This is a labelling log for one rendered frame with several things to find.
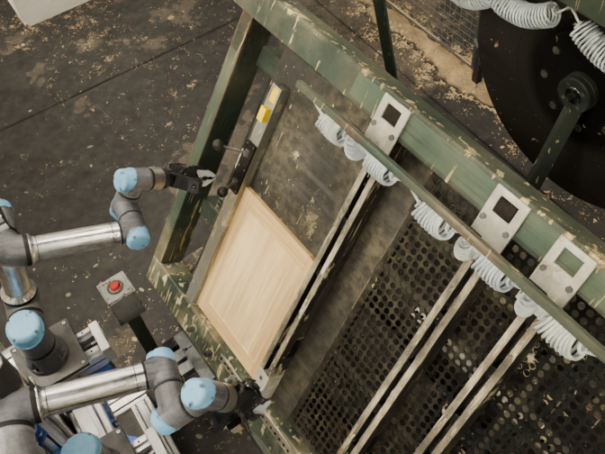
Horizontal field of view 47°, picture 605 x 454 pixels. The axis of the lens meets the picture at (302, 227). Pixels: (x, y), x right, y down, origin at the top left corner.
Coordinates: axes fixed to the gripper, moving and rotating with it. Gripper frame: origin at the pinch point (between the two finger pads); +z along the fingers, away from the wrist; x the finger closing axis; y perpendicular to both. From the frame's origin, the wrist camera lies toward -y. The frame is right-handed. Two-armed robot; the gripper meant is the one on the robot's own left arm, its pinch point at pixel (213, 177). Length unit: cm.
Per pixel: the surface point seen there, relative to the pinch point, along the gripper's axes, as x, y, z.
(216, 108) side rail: -21.5, 12.5, 7.1
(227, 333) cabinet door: 59, -7, 10
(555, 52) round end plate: -59, -91, 39
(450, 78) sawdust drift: -33, 85, 253
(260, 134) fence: -17.7, -11.6, 8.1
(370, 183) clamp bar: -16, -64, 5
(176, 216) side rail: 24.3, 28.9, 7.1
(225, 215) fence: 14.9, 0.9, 8.1
